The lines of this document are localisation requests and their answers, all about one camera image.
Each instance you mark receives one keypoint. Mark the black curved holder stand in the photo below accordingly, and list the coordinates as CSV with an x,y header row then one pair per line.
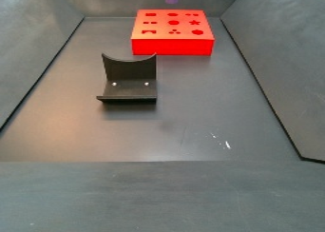
x,y
131,80

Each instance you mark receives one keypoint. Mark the red shape sorter box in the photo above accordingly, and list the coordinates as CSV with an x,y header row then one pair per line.
x,y
171,32

